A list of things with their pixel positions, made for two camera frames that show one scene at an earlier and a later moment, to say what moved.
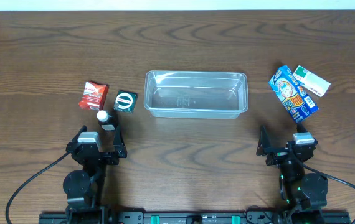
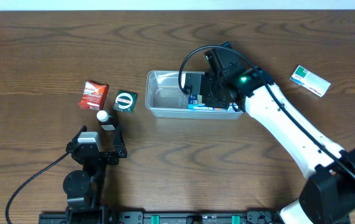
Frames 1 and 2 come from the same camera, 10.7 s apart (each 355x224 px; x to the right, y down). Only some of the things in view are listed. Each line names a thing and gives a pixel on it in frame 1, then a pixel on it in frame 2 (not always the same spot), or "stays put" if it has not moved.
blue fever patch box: x=291 y=95 to x=195 y=102
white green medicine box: x=311 y=81 stays put
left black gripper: x=121 y=152 stays put
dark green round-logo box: x=125 y=101 stays put
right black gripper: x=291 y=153 to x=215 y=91
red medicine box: x=94 y=96 stays put
